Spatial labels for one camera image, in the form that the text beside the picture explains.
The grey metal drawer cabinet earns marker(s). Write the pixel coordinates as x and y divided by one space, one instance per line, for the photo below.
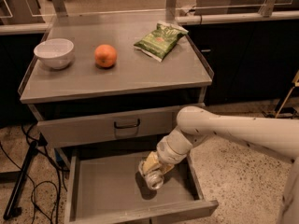
136 81

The grey closed upper drawer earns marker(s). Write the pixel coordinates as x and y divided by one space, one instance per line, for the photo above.
107 127

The black tripod leg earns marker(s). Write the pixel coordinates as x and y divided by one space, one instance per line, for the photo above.
16 192

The green chip bag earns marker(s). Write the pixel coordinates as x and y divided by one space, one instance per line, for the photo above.
158 43

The grey open lower drawer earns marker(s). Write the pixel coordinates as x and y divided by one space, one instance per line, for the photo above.
105 187

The white ceramic bowl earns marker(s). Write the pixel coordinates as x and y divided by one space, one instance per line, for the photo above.
56 53

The orange fruit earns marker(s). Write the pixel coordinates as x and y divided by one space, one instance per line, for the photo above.
105 56

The silver green 7up can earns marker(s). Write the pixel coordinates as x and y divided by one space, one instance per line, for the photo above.
154 179

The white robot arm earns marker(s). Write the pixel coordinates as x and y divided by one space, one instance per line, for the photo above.
195 124

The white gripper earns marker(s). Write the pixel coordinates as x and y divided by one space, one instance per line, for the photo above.
165 154

